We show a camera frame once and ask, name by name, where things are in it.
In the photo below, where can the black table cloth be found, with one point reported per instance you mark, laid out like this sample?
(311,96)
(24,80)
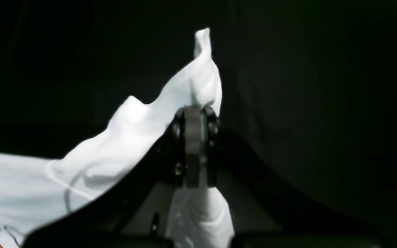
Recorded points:
(311,84)

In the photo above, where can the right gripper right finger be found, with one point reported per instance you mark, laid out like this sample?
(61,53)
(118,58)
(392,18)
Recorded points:
(211,127)

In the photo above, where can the white printed t-shirt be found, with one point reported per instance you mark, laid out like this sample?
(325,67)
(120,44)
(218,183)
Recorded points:
(35,191)

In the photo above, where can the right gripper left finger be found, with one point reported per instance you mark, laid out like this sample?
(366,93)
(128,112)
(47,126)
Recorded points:
(178,147)

